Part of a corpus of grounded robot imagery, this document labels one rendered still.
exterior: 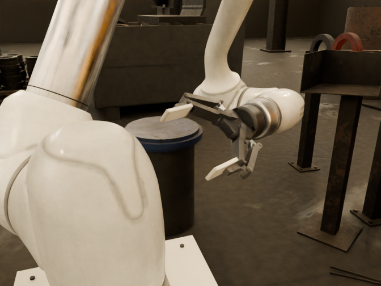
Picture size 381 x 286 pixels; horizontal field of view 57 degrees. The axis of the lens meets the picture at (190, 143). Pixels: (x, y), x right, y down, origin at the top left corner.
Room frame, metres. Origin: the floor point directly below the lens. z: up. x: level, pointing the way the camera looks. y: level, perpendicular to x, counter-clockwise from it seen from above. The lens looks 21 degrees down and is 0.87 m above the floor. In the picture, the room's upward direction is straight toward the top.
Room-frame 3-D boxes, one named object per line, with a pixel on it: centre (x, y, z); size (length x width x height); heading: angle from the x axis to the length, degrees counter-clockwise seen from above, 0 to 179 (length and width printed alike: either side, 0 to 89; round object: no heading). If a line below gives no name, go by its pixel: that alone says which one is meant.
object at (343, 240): (1.26, -0.56, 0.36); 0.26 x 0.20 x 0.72; 50
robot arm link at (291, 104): (0.85, -0.21, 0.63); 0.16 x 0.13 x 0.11; 140
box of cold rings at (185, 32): (3.30, 0.42, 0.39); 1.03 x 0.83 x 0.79; 109
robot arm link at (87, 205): (0.40, 0.12, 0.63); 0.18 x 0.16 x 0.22; 49
